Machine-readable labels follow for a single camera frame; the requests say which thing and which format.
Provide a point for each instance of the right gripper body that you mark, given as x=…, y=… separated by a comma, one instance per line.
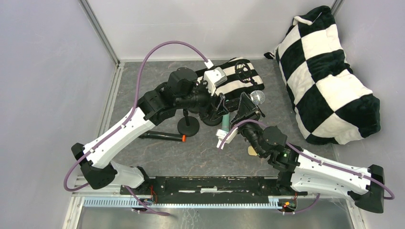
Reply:
x=246, y=116

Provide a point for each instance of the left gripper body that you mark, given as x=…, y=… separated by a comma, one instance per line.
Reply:
x=219, y=105

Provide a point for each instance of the black microphone orange end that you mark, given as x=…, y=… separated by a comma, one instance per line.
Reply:
x=163, y=136

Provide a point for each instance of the black glitter microphone silver head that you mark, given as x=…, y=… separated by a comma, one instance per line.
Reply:
x=256, y=97

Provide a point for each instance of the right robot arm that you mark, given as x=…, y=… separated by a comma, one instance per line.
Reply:
x=303, y=171

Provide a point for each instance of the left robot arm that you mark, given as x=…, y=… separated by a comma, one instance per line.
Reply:
x=182, y=90

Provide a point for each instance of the middle round base mic stand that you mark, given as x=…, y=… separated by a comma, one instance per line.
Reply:
x=207, y=112

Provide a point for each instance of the round base mic stand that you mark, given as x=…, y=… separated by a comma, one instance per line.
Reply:
x=207, y=112
x=188, y=125

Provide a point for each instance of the front round base mic stand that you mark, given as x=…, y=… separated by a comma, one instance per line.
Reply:
x=188, y=125

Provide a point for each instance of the teal green microphone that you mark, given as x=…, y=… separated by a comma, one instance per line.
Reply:
x=225, y=123

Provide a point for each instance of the cream beige microphone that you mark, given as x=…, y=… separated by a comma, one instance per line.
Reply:
x=251, y=151

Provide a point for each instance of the black white checkered pillow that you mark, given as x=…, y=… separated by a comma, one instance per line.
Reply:
x=331, y=105

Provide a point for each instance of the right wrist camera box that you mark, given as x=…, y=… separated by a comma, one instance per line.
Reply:
x=225, y=137

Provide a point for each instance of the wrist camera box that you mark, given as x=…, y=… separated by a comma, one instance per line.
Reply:
x=214, y=78
x=225, y=137

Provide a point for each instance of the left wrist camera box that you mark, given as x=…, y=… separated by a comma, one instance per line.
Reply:
x=214, y=78

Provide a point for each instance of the tripod shock mount mic stand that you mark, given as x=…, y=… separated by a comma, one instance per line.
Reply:
x=244, y=73

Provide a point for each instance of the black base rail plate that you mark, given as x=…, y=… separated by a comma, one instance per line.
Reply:
x=213, y=190

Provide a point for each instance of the aluminium corner frame post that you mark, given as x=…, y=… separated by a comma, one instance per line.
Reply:
x=99, y=30

